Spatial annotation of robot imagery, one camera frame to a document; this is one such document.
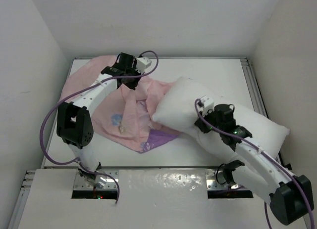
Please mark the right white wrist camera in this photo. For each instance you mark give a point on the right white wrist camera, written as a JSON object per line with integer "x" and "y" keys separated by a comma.
{"x": 206, "y": 105}

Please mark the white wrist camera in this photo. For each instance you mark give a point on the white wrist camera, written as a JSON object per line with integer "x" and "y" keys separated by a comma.
{"x": 142, "y": 64}
{"x": 206, "y": 105}

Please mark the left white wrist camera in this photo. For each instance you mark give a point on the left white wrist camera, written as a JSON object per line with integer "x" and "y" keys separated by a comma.
{"x": 142, "y": 64}

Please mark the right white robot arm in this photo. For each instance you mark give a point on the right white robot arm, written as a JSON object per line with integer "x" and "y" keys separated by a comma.
{"x": 288, "y": 196}

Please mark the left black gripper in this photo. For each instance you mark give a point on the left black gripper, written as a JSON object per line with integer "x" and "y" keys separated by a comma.
{"x": 132, "y": 85}

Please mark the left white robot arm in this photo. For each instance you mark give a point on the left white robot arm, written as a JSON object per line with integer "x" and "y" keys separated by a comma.
{"x": 74, "y": 123}

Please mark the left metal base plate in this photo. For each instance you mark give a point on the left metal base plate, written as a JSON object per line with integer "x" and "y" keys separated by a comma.
{"x": 101, "y": 183}

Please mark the white foam front board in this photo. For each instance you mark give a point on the white foam front board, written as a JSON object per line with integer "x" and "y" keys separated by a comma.
{"x": 149, "y": 199}

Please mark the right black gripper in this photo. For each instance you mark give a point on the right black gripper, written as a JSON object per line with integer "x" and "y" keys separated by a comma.
{"x": 200, "y": 124}

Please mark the pink princess pillowcase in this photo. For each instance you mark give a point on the pink princess pillowcase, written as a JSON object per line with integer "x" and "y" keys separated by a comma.
{"x": 125, "y": 116}

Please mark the white pillow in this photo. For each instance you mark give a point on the white pillow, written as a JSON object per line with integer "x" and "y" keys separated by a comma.
{"x": 188, "y": 103}

